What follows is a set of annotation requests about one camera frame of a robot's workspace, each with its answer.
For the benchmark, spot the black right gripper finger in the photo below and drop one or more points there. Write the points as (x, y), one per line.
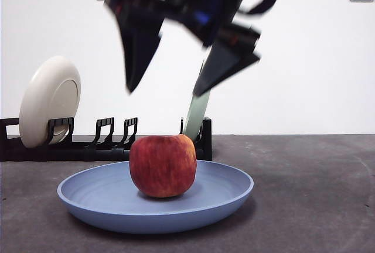
(231, 56)
(137, 36)

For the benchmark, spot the red apple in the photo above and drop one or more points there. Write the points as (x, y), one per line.
(162, 165)

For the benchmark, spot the blue plate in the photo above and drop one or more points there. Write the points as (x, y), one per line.
(102, 194)

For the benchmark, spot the pale green plate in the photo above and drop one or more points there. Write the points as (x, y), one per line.
(196, 112)

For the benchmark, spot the beige plate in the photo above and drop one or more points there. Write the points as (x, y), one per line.
(47, 100)

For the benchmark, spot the black plate rack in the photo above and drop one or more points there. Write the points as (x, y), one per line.
(88, 153)

